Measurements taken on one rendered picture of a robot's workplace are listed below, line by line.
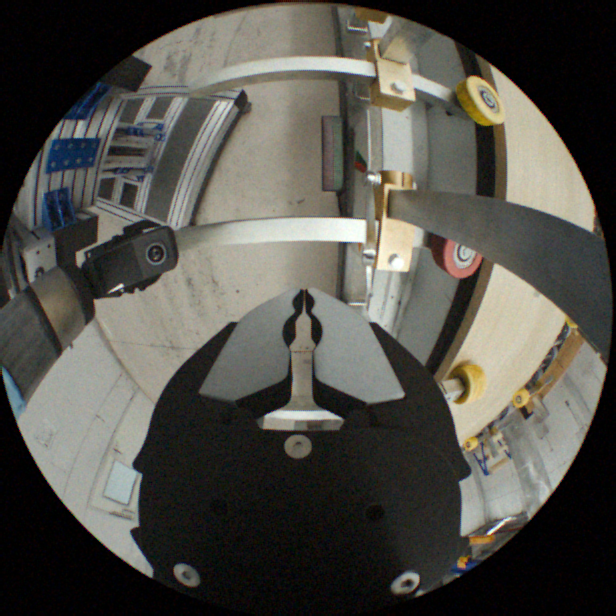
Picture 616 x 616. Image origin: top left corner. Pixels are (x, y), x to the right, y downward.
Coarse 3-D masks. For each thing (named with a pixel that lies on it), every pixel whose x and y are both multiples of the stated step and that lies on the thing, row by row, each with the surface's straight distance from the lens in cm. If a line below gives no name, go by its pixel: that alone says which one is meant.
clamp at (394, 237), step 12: (384, 180) 27; (396, 180) 27; (408, 180) 27; (384, 192) 26; (384, 204) 26; (384, 216) 26; (384, 228) 26; (396, 228) 27; (408, 228) 27; (384, 240) 26; (396, 240) 27; (408, 240) 28; (384, 252) 27; (396, 252) 27; (408, 252) 28; (384, 264) 27; (408, 264) 29
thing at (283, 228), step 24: (288, 216) 27; (312, 216) 27; (336, 216) 28; (192, 240) 30; (216, 240) 28; (240, 240) 27; (264, 240) 26; (288, 240) 26; (312, 240) 26; (336, 240) 26; (360, 240) 26
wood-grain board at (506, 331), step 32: (480, 64) 50; (512, 96) 48; (512, 128) 42; (544, 128) 58; (512, 160) 39; (544, 160) 52; (512, 192) 38; (544, 192) 50; (576, 192) 77; (480, 288) 38; (512, 288) 44; (480, 320) 41; (512, 320) 52; (544, 320) 74; (448, 352) 45; (480, 352) 49; (512, 352) 65; (544, 352) 104; (512, 384) 96; (480, 416) 104
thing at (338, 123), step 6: (336, 120) 45; (336, 126) 44; (342, 126) 44; (336, 132) 44; (342, 132) 44; (336, 138) 43; (342, 138) 44; (336, 144) 43; (342, 144) 43; (336, 150) 43; (342, 150) 43; (336, 156) 42; (342, 156) 42; (336, 162) 42; (342, 162) 42; (336, 168) 42; (342, 168) 42; (336, 174) 42; (342, 174) 42; (336, 180) 41; (342, 180) 42; (336, 186) 41; (342, 186) 42
